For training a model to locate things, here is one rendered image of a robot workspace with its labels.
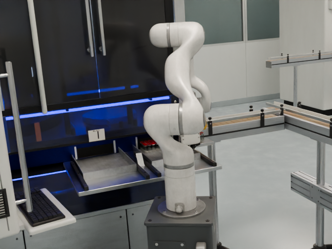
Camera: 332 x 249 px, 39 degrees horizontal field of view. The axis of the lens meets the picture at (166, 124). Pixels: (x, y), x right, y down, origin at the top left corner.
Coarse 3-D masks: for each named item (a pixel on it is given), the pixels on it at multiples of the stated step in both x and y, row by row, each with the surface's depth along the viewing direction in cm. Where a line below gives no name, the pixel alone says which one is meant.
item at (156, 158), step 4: (176, 140) 264; (136, 148) 250; (140, 152) 244; (148, 152) 253; (152, 152) 252; (156, 152) 252; (160, 152) 251; (196, 152) 239; (144, 156) 238; (148, 156) 246; (152, 156) 245; (156, 156) 245; (160, 156) 244; (196, 156) 235; (200, 156) 235; (148, 160) 232; (152, 160) 239; (156, 160) 228; (160, 160) 228; (152, 164) 227; (156, 164) 228; (160, 164) 228
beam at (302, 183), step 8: (296, 176) 296; (304, 176) 293; (312, 176) 292; (296, 184) 299; (304, 184) 289; (312, 184) 281; (328, 184) 278; (296, 192) 298; (304, 192) 290; (312, 192) 282; (320, 192) 275; (328, 192) 268; (312, 200) 283; (320, 200) 276; (328, 200) 269; (328, 208) 270
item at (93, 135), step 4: (88, 132) 239; (92, 132) 240; (96, 132) 241; (100, 132) 242; (104, 132) 242; (88, 136) 240; (92, 136) 240; (96, 136) 241; (100, 136) 242; (104, 136) 243; (92, 140) 241; (96, 140) 242
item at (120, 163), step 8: (120, 152) 252; (72, 160) 247; (80, 160) 247; (88, 160) 246; (96, 160) 245; (104, 160) 244; (112, 160) 243; (120, 160) 242; (128, 160) 236; (80, 168) 223; (88, 168) 232; (96, 168) 232; (104, 168) 231; (112, 168) 220; (120, 168) 222; (128, 168) 223; (136, 168) 225; (88, 176) 217; (96, 176) 218; (104, 176) 220
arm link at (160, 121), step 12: (156, 108) 172; (168, 108) 171; (144, 120) 173; (156, 120) 170; (168, 120) 169; (156, 132) 171; (168, 132) 172; (168, 144) 173; (180, 144) 176; (168, 156) 173; (180, 156) 172; (192, 156) 175; (180, 168) 173
